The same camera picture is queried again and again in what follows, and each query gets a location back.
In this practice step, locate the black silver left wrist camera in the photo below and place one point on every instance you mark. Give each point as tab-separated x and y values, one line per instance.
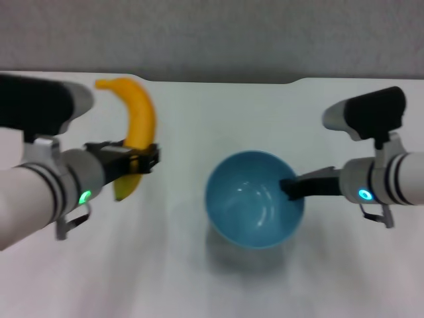
39	102

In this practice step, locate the blue bowl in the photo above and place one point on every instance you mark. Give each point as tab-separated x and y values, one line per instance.
251	212

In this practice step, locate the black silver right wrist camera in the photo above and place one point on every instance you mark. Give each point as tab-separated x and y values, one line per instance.
367	112

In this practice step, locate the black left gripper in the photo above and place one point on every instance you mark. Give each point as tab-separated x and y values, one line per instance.
114	162

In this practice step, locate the yellow banana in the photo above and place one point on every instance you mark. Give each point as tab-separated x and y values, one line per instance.
140	112

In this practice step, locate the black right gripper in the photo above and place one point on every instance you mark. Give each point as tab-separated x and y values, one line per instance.
323	185

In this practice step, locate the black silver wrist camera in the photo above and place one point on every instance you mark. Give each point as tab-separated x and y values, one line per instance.
39	102
367	112

